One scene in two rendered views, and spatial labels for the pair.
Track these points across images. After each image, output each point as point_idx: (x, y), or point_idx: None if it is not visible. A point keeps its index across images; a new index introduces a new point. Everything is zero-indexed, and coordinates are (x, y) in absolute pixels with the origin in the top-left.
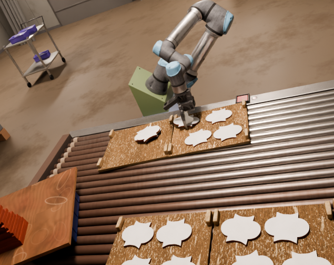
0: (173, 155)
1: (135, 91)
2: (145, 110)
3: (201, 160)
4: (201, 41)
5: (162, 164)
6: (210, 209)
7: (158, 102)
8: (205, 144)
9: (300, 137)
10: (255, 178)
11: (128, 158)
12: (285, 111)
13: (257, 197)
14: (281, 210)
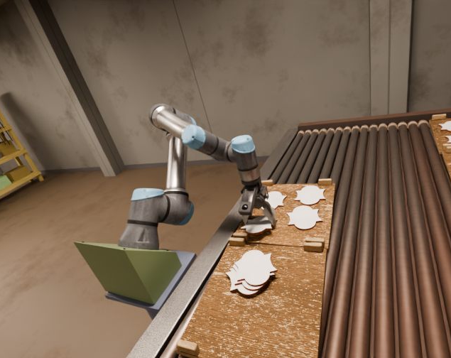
0: (328, 242)
1: (136, 257)
2: (155, 287)
3: (342, 224)
4: (178, 150)
5: (335, 265)
6: None
7: (168, 258)
8: (321, 212)
9: (341, 165)
10: (398, 184)
11: (300, 311)
12: (297, 168)
13: (430, 184)
14: None
